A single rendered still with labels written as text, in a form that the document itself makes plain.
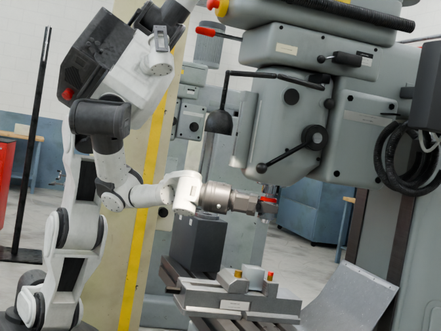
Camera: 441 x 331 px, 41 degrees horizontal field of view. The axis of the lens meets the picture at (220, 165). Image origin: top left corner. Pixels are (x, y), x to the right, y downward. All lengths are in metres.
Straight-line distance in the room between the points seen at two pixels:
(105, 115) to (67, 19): 9.03
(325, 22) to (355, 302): 0.82
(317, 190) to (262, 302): 7.33
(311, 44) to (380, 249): 0.66
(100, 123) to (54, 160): 8.94
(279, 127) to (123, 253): 1.98
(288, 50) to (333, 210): 7.57
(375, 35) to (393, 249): 0.61
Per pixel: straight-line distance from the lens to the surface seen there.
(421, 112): 1.49
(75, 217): 2.07
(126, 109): 1.68
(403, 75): 1.74
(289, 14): 1.57
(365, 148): 1.67
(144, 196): 1.78
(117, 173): 1.79
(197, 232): 2.12
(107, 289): 3.45
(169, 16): 1.95
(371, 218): 1.91
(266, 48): 1.56
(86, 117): 1.66
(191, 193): 1.67
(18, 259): 5.69
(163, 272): 2.27
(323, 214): 8.99
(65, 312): 2.26
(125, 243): 3.39
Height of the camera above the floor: 1.42
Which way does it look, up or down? 3 degrees down
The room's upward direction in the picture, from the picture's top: 10 degrees clockwise
